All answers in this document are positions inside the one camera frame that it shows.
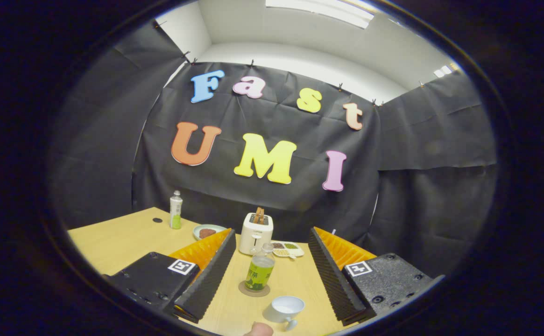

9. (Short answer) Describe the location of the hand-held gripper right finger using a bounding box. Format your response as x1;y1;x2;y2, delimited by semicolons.
308;227;443;326

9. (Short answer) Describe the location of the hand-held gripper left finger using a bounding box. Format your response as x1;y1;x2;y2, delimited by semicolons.
106;228;237;324

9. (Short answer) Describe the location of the round brown coaster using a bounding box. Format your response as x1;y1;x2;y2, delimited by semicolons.
238;279;271;298

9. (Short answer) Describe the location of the green label juice bottle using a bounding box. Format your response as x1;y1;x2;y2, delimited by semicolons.
244;243;276;292

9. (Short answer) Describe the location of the pale grey cup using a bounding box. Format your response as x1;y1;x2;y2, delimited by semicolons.
262;295;306;332

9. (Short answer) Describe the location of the white bottle green label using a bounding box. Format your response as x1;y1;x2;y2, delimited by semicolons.
169;190;184;230

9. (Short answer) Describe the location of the pale green plate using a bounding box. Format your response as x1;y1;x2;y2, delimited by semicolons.
192;224;228;241

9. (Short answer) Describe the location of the white divided snack dish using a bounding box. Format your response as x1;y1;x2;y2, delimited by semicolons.
271;240;305;259

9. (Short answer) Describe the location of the cream toaster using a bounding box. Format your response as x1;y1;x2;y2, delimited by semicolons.
239;212;274;255

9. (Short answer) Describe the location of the black backdrop cloth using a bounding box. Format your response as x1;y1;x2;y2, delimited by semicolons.
50;21;499;280

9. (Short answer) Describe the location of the wooden table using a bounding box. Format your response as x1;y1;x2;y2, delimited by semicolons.
68;207;380;336

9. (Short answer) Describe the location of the small ceiling light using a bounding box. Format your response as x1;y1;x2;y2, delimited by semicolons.
433;64;459;79

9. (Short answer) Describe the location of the long ceiling light panel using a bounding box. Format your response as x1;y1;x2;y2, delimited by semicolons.
265;0;375;29

